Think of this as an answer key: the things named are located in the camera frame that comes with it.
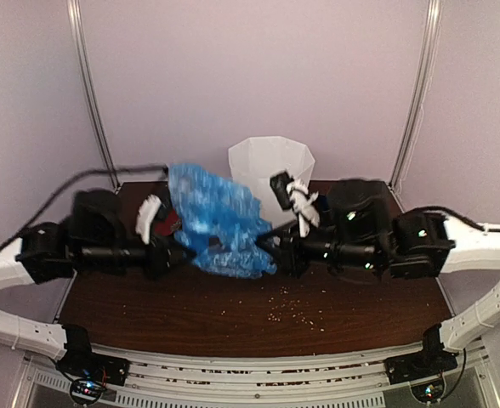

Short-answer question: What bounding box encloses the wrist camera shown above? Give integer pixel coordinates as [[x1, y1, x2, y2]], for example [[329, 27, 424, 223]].
[[135, 195, 162, 245], [270, 171, 321, 238]]

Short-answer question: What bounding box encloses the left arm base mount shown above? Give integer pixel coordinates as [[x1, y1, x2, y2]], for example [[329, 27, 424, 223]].
[[52, 353, 130, 406]]

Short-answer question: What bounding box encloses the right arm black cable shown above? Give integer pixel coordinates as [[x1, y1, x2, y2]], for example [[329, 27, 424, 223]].
[[415, 204, 500, 383]]

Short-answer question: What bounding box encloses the aluminium corner post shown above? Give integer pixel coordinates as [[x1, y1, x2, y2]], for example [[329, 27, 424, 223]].
[[389, 0, 443, 196], [66, 0, 121, 190]]

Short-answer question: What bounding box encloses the blue plastic trash bag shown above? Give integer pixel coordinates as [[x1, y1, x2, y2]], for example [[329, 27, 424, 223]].
[[168, 164, 277, 279]]

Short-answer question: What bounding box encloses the left aluminium corner post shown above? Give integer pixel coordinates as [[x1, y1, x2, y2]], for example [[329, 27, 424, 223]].
[[66, 0, 121, 190]]

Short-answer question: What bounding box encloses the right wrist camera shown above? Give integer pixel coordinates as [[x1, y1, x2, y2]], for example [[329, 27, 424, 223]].
[[270, 171, 321, 238]]

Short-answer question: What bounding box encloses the red patterned plate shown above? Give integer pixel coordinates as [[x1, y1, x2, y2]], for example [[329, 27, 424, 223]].
[[151, 207, 182, 236]]

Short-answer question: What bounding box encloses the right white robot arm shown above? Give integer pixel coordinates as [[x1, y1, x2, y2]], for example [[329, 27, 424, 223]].
[[256, 173, 500, 376]]

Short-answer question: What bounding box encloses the right aluminium corner post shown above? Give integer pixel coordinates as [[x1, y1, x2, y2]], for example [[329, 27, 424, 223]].
[[389, 0, 443, 196]]

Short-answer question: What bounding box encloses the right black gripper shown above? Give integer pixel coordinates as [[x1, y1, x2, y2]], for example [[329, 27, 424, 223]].
[[252, 222, 379, 284]]

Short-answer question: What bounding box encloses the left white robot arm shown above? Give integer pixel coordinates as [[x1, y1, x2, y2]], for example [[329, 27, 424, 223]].
[[0, 189, 196, 377]]

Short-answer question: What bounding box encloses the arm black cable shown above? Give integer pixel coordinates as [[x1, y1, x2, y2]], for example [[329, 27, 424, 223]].
[[415, 204, 500, 383], [0, 163, 170, 260]]

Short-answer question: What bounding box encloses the dark blue enamel mug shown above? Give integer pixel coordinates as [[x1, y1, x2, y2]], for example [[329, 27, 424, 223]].
[[314, 194, 331, 216]]

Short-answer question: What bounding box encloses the aluminium front rail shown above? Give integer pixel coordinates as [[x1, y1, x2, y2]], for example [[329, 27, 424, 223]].
[[22, 333, 489, 408]]

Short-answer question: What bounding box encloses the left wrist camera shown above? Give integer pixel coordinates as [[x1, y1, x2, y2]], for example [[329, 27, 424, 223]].
[[135, 195, 162, 245]]

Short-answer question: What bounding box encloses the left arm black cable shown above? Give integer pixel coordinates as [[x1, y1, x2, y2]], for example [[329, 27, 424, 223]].
[[0, 163, 170, 260]]

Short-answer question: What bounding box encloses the white faceted trash bin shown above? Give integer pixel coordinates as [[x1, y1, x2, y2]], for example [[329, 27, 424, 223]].
[[227, 135, 317, 233]]

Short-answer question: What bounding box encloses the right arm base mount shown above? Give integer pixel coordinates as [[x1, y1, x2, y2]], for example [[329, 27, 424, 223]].
[[384, 352, 457, 405]]

